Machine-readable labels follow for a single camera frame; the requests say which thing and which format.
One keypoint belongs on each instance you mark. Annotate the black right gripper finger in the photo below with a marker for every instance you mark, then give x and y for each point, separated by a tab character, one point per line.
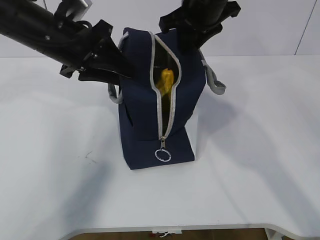
202	37
186	39

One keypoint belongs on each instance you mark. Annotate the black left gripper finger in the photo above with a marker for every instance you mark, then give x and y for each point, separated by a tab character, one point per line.
109	58
104	76

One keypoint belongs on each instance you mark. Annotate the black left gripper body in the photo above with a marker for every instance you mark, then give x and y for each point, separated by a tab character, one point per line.
84	44

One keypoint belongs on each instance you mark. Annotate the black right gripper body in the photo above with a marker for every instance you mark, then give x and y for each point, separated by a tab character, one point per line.
199	15

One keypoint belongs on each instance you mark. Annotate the yellow pear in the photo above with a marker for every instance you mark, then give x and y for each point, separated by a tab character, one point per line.
166	81

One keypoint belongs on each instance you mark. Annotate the navy blue lunch bag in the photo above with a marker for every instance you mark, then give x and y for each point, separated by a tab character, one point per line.
153	128

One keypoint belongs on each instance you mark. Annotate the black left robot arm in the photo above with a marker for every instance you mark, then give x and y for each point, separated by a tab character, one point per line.
62	36

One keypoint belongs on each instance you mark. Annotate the white tape on table edge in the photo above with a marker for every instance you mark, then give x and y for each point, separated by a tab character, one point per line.
165	232

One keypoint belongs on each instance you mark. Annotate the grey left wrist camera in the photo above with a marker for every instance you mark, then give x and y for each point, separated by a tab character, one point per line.
74	9

